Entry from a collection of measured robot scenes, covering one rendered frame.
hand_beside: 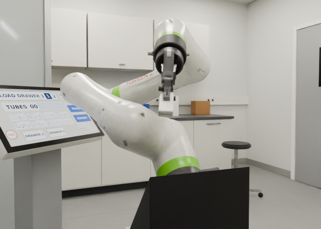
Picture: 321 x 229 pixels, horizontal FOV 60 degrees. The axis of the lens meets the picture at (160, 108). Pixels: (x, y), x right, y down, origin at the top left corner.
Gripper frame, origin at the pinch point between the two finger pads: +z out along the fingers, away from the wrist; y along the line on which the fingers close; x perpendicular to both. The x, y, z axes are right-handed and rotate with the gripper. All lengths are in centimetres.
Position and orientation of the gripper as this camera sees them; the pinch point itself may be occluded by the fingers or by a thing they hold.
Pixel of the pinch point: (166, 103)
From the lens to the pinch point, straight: 60.2
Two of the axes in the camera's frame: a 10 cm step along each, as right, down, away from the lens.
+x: 10.0, 0.4, -0.5
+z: -0.6, 6.2, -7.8
